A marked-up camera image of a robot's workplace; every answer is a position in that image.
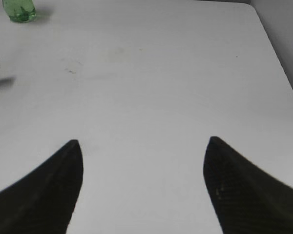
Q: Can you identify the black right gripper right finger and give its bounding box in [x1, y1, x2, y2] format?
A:
[204, 136, 293, 234]

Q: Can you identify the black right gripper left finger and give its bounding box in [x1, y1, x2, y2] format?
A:
[0, 139, 84, 234]

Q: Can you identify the green plastic soda bottle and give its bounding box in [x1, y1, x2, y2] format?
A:
[2, 0, 36, 23]

